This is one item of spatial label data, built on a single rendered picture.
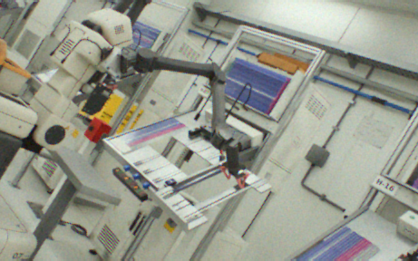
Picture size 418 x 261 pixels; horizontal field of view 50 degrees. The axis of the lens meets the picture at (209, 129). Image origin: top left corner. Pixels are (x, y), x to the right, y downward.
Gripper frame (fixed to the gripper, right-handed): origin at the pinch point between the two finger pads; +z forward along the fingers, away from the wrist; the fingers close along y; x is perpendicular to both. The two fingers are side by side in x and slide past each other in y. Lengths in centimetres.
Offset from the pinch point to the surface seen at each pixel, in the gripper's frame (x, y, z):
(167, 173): 8, 54, 17
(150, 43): -61, 195, -15
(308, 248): -11.4, -34.4, 23.3
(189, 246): 23.3, 9.9, 31.0
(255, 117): -58, 56, 7
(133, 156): 15, 82, 15
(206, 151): -22, 60, 18
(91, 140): 22, 143, 25
